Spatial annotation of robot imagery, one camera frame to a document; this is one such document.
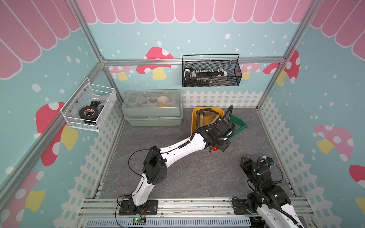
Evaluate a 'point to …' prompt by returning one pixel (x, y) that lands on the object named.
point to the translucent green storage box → (153, 108)
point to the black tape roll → (89, 112)
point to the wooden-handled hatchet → (201, 118)
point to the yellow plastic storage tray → (208, 117)
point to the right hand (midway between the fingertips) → (242, 160)
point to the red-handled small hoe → (198, 114)
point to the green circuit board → (138, 220)
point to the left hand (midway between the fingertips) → (223, 143)
